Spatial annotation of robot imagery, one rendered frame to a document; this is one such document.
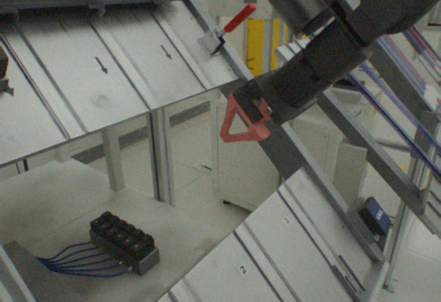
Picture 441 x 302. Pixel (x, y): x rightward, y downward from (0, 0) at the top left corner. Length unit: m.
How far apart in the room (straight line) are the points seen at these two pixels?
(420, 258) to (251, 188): 0.83
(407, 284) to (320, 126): 0.75
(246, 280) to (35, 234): 0.58
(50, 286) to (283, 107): 0.49
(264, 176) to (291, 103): 1.23
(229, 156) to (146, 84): 1.28
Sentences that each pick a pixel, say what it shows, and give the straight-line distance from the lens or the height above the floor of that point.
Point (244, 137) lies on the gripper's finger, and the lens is 0.43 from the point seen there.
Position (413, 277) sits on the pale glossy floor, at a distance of 1.73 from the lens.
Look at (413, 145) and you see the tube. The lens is 0.77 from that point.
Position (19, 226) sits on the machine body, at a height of 0.62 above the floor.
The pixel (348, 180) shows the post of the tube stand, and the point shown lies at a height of 0.72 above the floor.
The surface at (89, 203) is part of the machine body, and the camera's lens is 0.94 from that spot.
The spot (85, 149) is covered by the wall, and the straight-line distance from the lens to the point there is 2.50.
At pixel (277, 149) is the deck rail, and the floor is 0.87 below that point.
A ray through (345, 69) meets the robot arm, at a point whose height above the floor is 1.04.
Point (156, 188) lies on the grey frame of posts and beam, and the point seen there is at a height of 0.65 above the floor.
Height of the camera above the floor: 1.12
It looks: 24 degrees down
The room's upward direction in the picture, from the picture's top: straight up
